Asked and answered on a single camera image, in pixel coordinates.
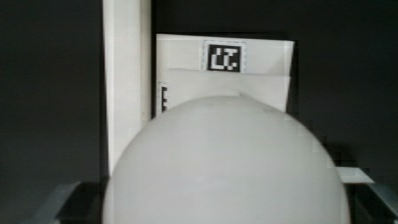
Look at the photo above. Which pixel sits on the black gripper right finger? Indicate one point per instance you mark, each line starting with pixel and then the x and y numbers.
pixel 373 199

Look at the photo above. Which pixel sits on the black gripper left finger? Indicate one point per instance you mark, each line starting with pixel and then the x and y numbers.
pixel 71 206

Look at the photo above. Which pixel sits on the white lamp bulb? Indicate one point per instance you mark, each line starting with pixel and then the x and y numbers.
pixel 226 166

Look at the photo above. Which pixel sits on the white lamp base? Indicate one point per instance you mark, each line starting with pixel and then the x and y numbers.
pixel 221 66

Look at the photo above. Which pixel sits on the white right wall bar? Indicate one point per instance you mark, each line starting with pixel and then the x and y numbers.
pixel 126 33

